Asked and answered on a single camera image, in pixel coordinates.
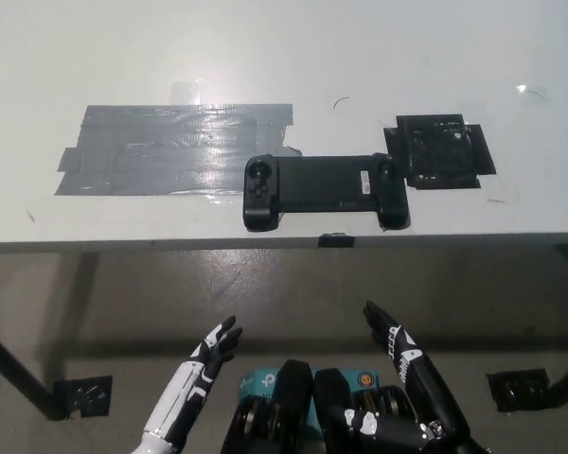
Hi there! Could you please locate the black and white right hand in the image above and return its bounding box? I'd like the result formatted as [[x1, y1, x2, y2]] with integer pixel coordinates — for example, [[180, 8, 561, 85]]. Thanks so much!
[[343, 300, 458, 444]]

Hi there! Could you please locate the white and black left hand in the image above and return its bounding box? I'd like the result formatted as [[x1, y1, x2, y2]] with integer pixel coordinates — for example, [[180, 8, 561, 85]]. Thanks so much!
[[141, 315, 243, 454]]

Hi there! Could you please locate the black game controller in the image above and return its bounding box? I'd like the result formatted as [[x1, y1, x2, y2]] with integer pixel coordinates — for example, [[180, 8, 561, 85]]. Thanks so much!
[[242, 153, 412, 234]]

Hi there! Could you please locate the black desk leg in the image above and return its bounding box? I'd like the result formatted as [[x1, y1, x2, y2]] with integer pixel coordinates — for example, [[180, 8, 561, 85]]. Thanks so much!
[[0, 321, 65, 422]]

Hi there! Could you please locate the teal router box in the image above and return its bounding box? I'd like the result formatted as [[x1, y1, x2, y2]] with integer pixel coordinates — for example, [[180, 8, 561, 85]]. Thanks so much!
[[238, 368, 380, 429]]

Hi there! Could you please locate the small black tape piece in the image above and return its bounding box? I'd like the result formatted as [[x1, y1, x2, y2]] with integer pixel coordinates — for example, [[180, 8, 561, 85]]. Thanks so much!
[[317, 231, 356, 250]]

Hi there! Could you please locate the black tape square patch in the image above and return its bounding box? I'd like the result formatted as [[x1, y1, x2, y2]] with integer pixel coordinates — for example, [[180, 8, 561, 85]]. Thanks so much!
[[382, 113, 497, 191]]

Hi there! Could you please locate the grey duct tape patch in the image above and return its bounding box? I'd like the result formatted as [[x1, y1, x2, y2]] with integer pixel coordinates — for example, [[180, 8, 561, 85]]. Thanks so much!
[[54, 103, 304, 198]]

